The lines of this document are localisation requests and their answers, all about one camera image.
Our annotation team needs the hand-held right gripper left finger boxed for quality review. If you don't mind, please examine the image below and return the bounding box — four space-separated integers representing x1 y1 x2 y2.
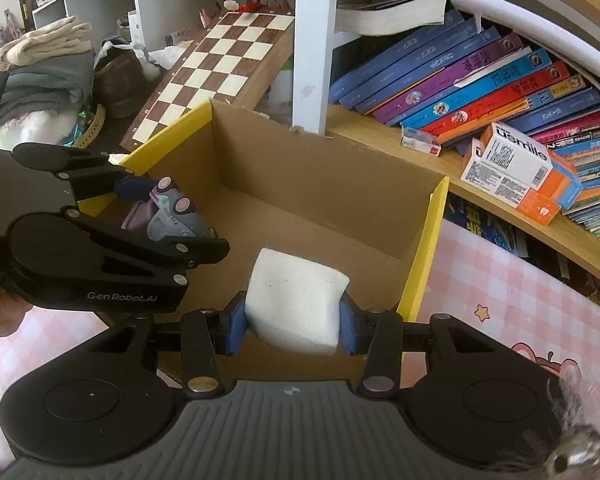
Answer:
99 291 247 395

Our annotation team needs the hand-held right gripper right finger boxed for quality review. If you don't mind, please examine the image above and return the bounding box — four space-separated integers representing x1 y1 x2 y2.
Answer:
337 292 487 396

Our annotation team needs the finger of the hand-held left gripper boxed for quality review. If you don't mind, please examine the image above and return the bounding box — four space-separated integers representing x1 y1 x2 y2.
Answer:
11 142 153 203
64 207 231 288

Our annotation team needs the purple grey toy car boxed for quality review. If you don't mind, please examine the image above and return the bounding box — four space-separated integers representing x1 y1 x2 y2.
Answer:
122 175 217 242

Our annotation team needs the white foam block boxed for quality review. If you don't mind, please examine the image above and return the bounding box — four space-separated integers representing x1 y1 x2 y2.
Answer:
244 247 352 359

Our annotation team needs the cardboard box with yellow flaps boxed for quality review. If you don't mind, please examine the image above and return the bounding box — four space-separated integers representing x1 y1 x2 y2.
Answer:
77 99 451 392

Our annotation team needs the person's left hand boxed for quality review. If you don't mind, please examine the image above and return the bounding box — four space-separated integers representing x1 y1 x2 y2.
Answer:
0 279 29 339

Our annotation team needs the white plush cloth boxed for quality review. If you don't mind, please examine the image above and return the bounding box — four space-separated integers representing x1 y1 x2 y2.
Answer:
0 109 81 150

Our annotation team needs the folded grey cloth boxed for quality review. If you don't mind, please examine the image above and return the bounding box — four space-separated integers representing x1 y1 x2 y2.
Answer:
0 52 97 123

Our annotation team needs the brown bag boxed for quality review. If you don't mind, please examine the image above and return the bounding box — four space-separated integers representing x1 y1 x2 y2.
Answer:
94 38 156 120

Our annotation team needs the folded beige cloth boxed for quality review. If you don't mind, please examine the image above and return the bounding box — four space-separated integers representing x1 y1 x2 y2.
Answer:
0 16 94 67

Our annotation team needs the pink printed mat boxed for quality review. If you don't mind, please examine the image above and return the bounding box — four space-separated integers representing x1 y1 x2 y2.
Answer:
0 217 600 466

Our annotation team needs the row of dark magazines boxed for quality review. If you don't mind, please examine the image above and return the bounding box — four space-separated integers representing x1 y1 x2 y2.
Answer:
443 194 600 313

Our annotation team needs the wooden chessboard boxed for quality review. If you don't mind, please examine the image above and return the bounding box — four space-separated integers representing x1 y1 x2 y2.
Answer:
119 9 297 152

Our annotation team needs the wooden bookshelf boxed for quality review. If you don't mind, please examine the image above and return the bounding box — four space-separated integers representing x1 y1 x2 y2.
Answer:
325 0 600 283

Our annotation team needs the small white red card box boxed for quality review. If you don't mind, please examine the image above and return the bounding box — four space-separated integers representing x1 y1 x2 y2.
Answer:
399 127 442 160

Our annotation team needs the white orange blue carton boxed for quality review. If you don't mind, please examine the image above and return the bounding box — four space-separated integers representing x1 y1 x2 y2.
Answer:
479 122 584 210

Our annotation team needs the stack of thin magazines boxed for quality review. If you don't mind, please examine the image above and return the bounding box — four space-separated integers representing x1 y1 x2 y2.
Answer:
530 125 600 253

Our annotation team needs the row of colourful books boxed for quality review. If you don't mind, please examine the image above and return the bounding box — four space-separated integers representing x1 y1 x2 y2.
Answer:
327 9 600 162

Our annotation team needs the open white paged book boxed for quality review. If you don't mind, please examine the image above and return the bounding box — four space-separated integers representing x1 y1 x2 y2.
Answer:
337 0 452 37

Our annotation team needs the white curved bar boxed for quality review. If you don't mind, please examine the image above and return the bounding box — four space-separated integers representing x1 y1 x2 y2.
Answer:
447 0 600 96

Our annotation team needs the white post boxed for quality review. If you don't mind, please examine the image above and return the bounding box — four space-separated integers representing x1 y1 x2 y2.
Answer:
291 0 340 135

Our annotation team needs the furry keychain with metal clasp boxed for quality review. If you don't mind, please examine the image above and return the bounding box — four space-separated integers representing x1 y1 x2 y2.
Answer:
544 374 600 479

